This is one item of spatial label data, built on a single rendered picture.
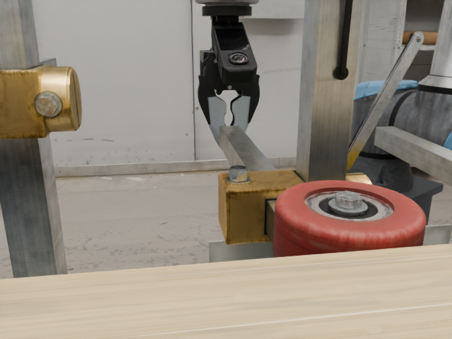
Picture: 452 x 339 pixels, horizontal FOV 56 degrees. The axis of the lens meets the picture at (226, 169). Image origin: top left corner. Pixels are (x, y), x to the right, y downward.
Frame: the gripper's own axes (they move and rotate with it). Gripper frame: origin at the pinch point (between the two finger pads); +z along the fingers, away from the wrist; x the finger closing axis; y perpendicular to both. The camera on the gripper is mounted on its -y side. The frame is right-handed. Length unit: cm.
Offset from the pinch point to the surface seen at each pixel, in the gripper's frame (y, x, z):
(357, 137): -22.4, -9.7, -6.7
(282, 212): -42.1, 3.8, -8.0
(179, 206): 172, 1, 83
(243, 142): -10.7, -0.2, -3.4
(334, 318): -50, 4, -8
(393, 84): -20.6, -13.9, -11.7
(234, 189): -29.3, 4.2, -4.4
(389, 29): 200, -133, -15
